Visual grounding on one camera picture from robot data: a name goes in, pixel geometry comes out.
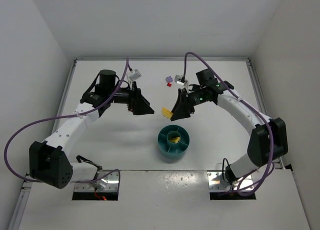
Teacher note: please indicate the long yellow lego plate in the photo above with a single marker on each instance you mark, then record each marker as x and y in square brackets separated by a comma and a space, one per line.
[175, 140]

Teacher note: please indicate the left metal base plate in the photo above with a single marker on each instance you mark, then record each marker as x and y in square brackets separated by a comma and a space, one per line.
[108, 184]

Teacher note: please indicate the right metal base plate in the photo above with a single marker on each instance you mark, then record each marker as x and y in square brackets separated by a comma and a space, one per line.
[216, 184]

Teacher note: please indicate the metal base plate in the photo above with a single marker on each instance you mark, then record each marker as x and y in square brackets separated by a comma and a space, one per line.
[108, 184]
[216, 184]

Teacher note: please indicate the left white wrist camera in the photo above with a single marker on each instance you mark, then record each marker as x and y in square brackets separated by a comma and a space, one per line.
[133, 75]

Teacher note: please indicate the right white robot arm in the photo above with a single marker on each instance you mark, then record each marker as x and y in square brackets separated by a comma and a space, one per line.
[268, 137]

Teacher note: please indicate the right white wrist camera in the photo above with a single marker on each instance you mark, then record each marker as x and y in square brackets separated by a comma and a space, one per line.
[180, 80]

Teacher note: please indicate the small yellow lego brick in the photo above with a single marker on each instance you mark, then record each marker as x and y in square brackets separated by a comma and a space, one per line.
[166, 113]

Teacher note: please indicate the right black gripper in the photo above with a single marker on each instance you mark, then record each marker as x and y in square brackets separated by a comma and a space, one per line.
[185, 102]

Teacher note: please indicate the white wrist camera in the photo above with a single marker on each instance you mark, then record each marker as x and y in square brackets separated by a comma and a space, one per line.
[180, 80]
[133, 75]

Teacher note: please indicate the teal divided round container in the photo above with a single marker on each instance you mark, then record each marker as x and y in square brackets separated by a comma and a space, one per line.
[170, 150]

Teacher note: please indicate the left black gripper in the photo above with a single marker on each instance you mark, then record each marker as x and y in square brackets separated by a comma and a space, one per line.
[134, 100]

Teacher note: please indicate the lavender lego brick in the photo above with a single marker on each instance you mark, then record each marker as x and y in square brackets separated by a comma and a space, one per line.
[169, 79]

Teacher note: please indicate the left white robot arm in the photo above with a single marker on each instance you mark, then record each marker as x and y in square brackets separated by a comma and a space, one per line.
[48, 160]

